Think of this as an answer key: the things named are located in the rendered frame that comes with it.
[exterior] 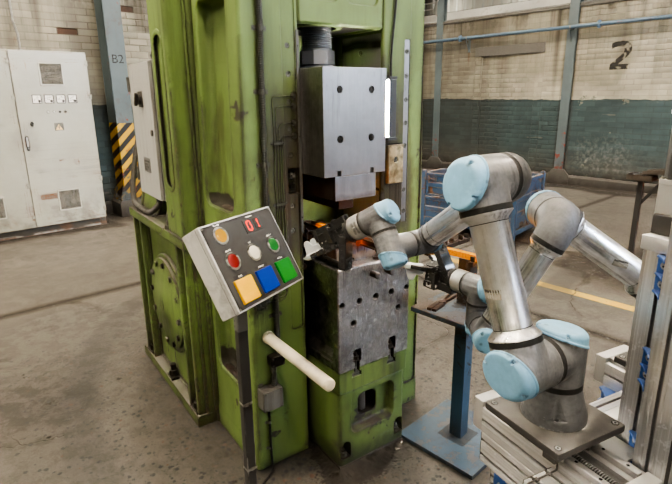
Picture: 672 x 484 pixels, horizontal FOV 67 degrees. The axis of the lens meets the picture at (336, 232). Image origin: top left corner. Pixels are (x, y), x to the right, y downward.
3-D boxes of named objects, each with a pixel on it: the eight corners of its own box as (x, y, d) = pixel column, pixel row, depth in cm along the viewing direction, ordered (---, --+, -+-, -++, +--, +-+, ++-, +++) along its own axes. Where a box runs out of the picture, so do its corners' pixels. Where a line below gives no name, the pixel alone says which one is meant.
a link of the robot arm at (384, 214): (392, 223, 140) (382, 195, 142) (361, 238, 146) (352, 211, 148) (406, 223, 146) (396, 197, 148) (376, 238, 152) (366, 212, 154)
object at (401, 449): (440, 455, 227) (440, 453, 227) (334, 516, 195) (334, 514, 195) (383, 413, 258) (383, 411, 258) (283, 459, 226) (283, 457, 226)
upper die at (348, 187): (375, 195, 206) (375, 172, 203) (335, 201, 194) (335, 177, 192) (318, 182, 239) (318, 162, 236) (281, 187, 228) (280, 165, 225)
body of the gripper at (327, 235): (322, 227, 162) (351, 212, 156) (334, 251, 162) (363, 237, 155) (309, 232, 156) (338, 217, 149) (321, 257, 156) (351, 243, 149)
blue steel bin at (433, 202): (542, 232, 591) (548, 170, 572) (513, 247, 535) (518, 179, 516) (451, 216, 670) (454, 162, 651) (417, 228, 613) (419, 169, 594)
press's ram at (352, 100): (401, 169, 211) (403, 68, 200) (324, 178, 189) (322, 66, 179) (341, 159, 244) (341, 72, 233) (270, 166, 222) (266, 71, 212)
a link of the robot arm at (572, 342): (595, 379, 118) (603, 326, 115) (561, 398, 111) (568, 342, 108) (549, 358, 128) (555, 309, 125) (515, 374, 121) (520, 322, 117)
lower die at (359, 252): (375, 256, 212) (375, 236, 210) (336, 265, 201) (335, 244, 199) (319, 235, 245) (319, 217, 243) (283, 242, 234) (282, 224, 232)
